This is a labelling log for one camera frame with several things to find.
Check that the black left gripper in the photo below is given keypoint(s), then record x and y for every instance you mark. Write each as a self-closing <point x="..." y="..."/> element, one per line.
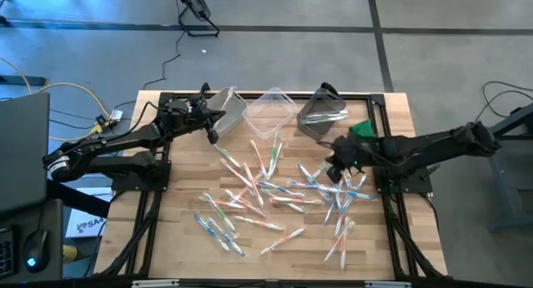
<point x="183" y="113"/>

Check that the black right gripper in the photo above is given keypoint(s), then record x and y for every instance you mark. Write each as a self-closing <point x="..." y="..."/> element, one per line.
<point x="350" y="152"/>

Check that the green toothbrush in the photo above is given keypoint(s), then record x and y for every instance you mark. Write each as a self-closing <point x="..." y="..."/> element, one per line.
<point x="322" y="119"/>
<point x="287" y="204"/>
<point x="227" y="156"/>
<point x="329" y="113"/>
<point x="220" y="214"/>
<point x="272" y="155"/>
<point x="320" y="171"/>

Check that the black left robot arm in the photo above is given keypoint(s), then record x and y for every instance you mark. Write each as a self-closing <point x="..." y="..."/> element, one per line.
<point x="125" y="140"/>

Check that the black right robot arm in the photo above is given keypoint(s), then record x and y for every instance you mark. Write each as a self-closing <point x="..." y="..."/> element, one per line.
<point x="437" y="144"/>

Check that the white plastic bin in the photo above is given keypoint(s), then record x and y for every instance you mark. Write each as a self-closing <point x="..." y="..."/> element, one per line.
<point x="233" y="113"/>

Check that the dark green triangular sheet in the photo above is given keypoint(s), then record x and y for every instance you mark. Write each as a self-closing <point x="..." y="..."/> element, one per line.
<point x="363" y="130"/>

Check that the grey translucent plastic bin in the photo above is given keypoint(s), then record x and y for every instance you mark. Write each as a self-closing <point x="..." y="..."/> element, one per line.
<point x="310" y="113"/>

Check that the clear plastic bin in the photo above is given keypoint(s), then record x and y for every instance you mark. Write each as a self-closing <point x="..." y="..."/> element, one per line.
<point x="270" y="113"/>

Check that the power strip with plugs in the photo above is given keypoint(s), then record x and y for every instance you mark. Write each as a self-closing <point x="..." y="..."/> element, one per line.
<point x="106" y="120"/>

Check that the white cardboard box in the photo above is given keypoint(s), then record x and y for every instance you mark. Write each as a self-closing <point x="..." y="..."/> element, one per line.
<point x="87" y="223"/>

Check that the grey metal stand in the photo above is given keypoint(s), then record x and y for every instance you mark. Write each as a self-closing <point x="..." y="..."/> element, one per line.
<point x="512" y="175"/>

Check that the yellow object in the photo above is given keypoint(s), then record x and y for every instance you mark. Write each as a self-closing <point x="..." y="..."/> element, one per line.
<point x="71" y="254"/>

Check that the dark grey monitor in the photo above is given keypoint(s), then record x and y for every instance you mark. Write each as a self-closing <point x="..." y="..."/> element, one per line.
<point x="23" y="155"/>

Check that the black floor bar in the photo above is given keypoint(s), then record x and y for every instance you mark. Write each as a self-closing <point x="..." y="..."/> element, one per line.
<point x="23" y="80"/>

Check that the grey desk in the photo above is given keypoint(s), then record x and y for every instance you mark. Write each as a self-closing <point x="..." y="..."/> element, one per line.
<point x="41" y="221"/>

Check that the black computer mouse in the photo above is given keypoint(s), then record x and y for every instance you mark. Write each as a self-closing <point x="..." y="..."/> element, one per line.
<point x="35" y="250"/>

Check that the black keyboard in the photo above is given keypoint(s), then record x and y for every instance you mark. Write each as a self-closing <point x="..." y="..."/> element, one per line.
<point x="6" y="252"/>

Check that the silver metal bracket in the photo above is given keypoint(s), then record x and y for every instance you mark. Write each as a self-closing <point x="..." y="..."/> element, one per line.
<point x="155" y="283"/>
<point x="387" y="284"/>

